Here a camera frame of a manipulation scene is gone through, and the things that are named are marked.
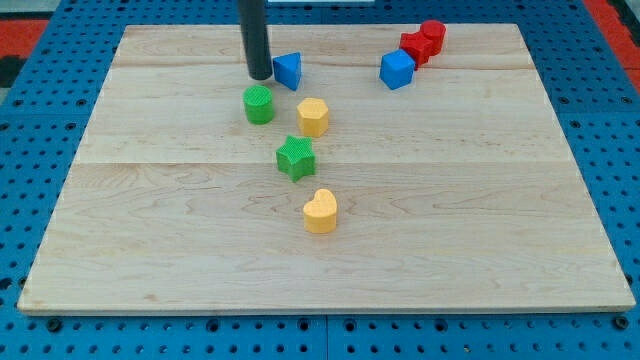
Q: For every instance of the blue cube block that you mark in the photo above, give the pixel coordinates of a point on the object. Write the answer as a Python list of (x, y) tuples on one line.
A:
[(396, 69)]

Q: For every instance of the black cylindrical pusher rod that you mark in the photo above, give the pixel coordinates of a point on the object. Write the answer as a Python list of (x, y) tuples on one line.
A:
[(254, 32)]

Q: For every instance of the yellow hexagon block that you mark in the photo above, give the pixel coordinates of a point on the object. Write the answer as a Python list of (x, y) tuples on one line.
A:
[(312, 117)]

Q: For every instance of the red cylinder block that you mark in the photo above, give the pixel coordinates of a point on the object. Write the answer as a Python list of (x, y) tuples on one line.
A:
[(434, 31)]

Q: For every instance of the blue triangle block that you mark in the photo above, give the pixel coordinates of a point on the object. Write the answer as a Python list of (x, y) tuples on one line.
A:
[(288, 70)]

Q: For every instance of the green cylinder block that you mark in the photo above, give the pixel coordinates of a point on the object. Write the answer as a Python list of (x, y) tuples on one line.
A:
[(258, 104)]

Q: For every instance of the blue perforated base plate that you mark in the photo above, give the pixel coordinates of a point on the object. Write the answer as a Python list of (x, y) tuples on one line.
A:
[(45, 112)]

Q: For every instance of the red star block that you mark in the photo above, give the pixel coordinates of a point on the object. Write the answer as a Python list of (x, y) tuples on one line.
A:
[(417, 46)]

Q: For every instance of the wooden board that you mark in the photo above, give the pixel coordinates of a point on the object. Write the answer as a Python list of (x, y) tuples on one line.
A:
[(457, 193)]

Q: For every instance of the yellow heart block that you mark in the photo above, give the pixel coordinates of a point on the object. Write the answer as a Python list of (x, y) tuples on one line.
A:
[(320, 214)]

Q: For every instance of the green star block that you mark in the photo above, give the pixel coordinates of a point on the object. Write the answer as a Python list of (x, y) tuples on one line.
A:
[(296, 157)]

